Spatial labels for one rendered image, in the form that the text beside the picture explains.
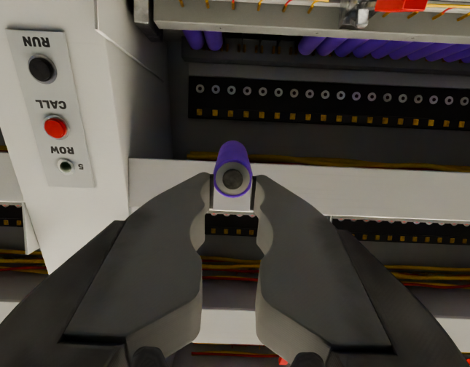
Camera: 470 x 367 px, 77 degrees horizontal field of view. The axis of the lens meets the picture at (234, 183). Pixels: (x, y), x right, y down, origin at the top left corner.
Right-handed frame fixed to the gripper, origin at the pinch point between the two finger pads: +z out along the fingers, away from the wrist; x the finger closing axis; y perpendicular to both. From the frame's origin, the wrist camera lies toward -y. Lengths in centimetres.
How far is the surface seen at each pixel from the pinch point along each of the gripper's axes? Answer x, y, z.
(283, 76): 6.2, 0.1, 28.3
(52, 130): -14.1, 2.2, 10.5
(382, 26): 11.9, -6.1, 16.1
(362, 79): 16.3, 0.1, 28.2
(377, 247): 28, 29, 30
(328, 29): 7.4, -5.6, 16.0
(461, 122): 30.2, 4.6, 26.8
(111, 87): -9.3, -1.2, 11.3
